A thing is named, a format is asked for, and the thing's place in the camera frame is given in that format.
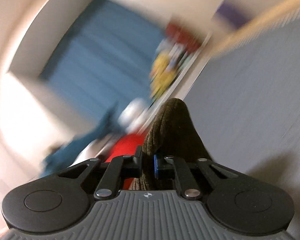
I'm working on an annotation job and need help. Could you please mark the brown corduroy pants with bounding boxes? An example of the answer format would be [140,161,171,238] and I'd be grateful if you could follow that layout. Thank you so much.
[130,98,212,191]

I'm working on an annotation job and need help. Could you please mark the red folded garment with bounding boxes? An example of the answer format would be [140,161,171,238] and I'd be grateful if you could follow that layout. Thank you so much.
[97,133,149,196]

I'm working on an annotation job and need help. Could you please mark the teal cloth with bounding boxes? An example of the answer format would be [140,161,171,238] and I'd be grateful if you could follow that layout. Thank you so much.
[39,103,123,178]

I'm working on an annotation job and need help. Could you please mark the blue curtain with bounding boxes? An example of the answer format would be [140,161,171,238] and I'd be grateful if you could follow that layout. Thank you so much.
[40,0,164,114]

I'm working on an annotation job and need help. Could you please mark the yellow plush toys pile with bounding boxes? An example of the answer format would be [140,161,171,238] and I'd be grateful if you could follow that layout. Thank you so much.
[149,38,195,102]

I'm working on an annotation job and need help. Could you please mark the dark red bag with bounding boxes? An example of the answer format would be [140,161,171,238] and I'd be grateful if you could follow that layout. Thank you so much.
[165,22,203,53]

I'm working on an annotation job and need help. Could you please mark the purple wall square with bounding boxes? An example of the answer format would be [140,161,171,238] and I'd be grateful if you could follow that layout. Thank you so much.
[212,0,256,30]

